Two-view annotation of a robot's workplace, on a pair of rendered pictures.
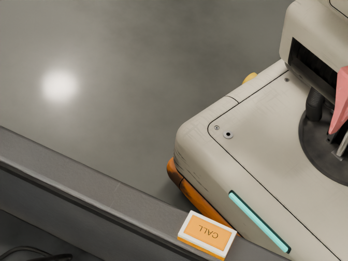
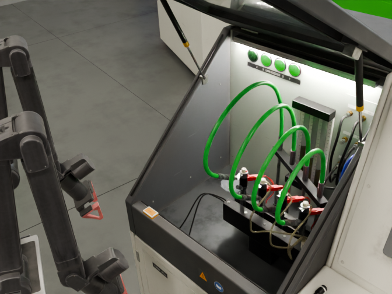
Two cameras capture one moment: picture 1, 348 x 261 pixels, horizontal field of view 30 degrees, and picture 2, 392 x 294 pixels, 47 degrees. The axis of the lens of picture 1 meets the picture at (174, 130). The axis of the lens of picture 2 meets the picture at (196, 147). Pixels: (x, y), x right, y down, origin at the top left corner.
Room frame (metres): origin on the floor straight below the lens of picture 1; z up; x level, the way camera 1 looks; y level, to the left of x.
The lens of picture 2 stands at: (1.24, 0.63, 2.05)
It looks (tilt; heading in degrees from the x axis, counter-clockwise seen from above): 35 degrees down; 207
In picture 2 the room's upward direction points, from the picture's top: 3 degrees counter-clockwise
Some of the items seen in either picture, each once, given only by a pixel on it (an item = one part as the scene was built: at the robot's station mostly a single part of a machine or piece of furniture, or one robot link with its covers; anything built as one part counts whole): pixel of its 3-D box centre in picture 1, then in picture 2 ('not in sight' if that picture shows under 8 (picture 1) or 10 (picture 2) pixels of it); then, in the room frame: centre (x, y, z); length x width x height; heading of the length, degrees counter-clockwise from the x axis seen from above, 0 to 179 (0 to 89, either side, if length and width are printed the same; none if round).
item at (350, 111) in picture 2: not in sight; (354, 144); (-0.02, 0.56, 1.20); 0.13 x 0.03 x 0.31; 70
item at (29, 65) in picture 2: not in sight; (35, 115); (0.46, -0.28, 1.40); 0.11 x 0.06 x 0.43; 47
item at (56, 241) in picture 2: not in sight; (53, 210); (0.76, 0.04, 1.40); 0.11 x 0.06 x 0.43; 47
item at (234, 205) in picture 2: not in sight; (269, 234); (0.18, 0.36, 0.91); 0.34 x 0.10 x 0.15; 70
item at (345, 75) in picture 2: not in sight; (298, 58); (-0.11, 0.33, 1.43); 0.54 x 0.03 x 0.02; 70
